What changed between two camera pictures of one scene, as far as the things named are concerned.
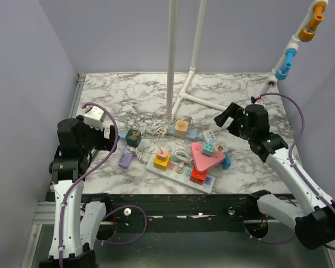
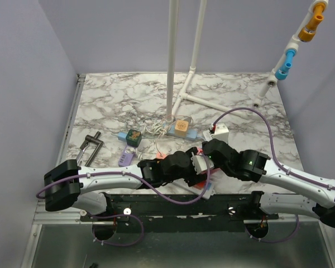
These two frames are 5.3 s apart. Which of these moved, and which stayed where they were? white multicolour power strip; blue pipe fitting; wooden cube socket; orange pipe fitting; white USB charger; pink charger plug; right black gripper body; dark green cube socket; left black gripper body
Moved: right black gripper body; left black gripper body; white multicolour power strip
Stayed: white USB charger; dark green cube socket; wooden cube socket; orange pipe fitting; pink charger plug; blue pipe fitting
